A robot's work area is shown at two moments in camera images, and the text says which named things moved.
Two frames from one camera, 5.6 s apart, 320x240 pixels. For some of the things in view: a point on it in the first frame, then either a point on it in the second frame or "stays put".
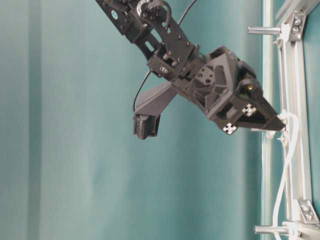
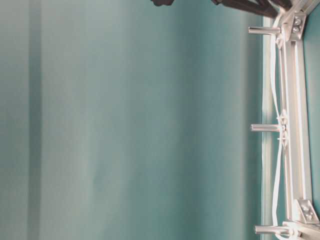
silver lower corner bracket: [308, 211] stays put
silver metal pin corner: [257, 30] stays put
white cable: [290, 124] to [282, 234]
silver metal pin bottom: [270, 229] stays put
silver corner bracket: [298, 26] stays put
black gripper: [230, 93] to [264, 8]
